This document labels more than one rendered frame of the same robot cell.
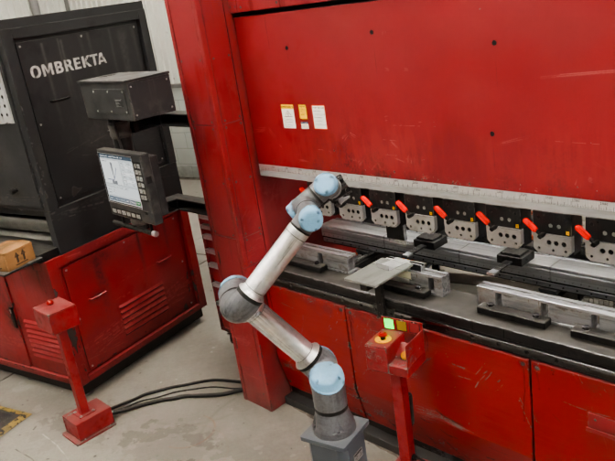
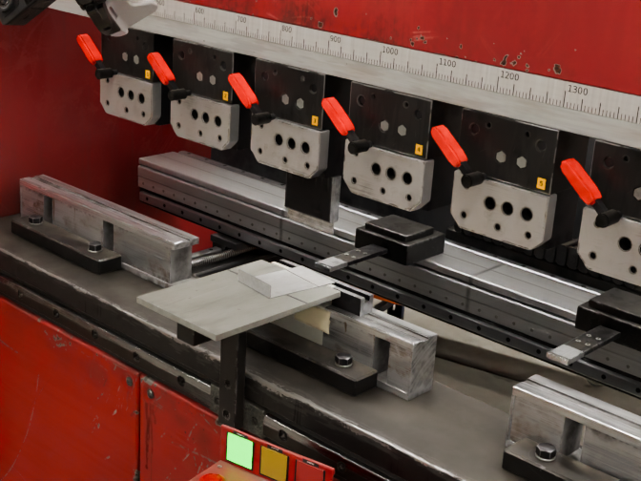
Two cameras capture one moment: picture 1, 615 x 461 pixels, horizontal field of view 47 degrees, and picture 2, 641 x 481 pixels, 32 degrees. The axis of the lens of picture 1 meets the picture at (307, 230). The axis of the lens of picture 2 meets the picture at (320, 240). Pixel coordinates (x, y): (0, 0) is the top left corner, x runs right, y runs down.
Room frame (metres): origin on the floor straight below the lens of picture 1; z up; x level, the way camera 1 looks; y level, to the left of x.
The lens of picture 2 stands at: (1.32, -0.23, 1.65)
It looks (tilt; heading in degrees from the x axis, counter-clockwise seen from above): 19 degrees down; 354
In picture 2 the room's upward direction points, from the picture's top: 4 degrees clockwise
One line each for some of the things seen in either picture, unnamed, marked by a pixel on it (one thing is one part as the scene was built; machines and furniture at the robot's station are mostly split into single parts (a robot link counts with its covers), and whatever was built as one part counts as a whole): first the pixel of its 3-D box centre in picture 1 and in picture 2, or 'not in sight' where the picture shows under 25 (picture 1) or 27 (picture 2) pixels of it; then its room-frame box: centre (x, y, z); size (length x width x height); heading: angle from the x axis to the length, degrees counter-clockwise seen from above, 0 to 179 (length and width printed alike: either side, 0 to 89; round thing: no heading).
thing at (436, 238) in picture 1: (420, 245); (373, 245); (3.11, -0.52, 1.01); 0.26 x 0.12 x 0.05; 132
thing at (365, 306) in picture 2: (404, 263); (320, 286); (2.98, -0.42, 0.99); 0.20 x 0.03 x 0.03; 42
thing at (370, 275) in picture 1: (378, 272); (240, 297); (2.90, -0.29, 1.00); 0.26 x 0.18 x 0.01; 132
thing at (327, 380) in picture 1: (328, 385); not in sight; (2.12, 0.01, 0.94); 0.13 x 0.12 x 0.14; 5
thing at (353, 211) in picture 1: (355, 200); (218, 92); (3.17, -0.24, 1.26); 0.15 x 0.09 x 0.17; 42
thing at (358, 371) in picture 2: (401, 287); (296, 351); (2.93, -0.38, 0.89); 0.30 x 0.05 x 0.03; 42
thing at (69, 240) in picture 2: (303, 263); (64, 243); (3.41, 0.05, 0.89); 0.30 x 0.05 x 0.03; 42
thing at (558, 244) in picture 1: (556, 230); not in sight; (2.42, -0.91, 1.26); 0.15 x 0.09 x 0.17; 42
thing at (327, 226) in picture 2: (396, 233); (311, 198); (3.00, -0.40, 1.13); 0.10 x 0.02 x 0.10; 42
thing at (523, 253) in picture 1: (506, 261); (604, 328); (2.77, -0.82, 1.01); 0.26 x 0.12 x 0.05; 132
